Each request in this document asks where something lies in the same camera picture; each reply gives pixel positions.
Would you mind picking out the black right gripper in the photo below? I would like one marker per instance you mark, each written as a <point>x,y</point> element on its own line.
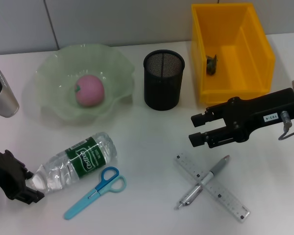
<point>254,115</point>

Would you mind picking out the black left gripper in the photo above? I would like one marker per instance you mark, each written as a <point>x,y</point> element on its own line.
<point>7,171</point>

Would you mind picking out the clear green-label water bottle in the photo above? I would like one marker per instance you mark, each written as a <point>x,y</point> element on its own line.
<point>88,159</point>

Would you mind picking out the green plastic wrapper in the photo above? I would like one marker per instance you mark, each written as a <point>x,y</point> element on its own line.
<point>212,64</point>

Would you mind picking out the pink toy peach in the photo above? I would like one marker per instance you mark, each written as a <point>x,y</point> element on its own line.
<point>90,90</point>

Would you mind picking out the black mesh pen holder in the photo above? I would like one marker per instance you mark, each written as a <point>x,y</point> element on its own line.
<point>163,88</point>

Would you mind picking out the blue scissors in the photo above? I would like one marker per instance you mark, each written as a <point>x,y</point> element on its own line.
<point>80,206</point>

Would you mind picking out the silver grey pen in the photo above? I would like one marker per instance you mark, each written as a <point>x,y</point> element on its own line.
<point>189,195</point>

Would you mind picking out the transparent plastic ruler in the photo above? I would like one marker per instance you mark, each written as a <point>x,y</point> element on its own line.
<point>225,195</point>

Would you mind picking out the green glass fruit bowl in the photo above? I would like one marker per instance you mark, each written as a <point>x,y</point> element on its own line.
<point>112,73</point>

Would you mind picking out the yellow plastic bin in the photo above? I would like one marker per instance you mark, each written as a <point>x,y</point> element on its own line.
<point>235,80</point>

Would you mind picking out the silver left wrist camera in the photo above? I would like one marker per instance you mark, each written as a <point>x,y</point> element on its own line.
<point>5,98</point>

